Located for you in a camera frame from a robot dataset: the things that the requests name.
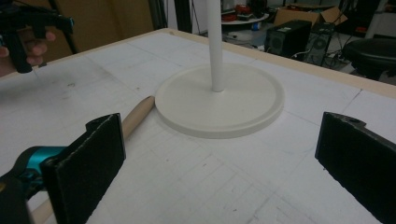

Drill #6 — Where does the white round table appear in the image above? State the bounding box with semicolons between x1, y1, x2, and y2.
220;12;271;26

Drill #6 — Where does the open cardboard box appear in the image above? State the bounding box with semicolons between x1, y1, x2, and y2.
274;4;348;28

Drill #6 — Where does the red object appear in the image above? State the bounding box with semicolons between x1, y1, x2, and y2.
233;4;254;15

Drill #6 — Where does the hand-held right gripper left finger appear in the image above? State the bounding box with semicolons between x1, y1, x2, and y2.
40;112;127;224

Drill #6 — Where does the white stand with round base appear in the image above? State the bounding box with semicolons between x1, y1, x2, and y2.
154;0;285;140

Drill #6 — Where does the black metal stand leg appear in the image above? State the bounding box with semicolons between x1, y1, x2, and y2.
47;0;79;56

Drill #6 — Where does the grey computer tower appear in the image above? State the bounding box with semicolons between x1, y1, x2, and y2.
303;22;336;67

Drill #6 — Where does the black computer tower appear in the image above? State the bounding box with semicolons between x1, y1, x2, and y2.
264;20;313;59

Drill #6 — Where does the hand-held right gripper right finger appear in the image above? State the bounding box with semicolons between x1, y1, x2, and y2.
315;111;396;224

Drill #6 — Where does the tan wooden rod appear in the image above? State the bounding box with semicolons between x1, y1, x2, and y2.
31;95;156;224

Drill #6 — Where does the black round stool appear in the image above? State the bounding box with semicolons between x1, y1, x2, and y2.
341;37;396;81

